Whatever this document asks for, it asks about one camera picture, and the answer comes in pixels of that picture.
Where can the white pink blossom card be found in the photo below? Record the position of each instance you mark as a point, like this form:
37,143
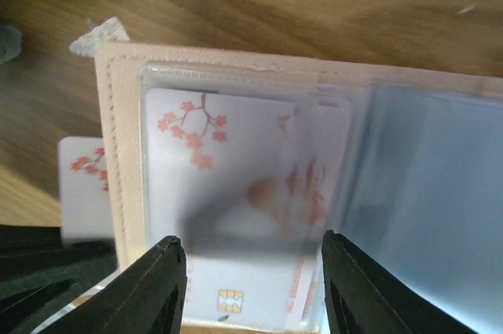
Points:
247,184

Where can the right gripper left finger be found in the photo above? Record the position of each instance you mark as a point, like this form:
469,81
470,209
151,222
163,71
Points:
147,297

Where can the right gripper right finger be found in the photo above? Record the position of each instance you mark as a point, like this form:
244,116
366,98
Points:
369,294

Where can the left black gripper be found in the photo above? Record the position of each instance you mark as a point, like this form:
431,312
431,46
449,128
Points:
41,275

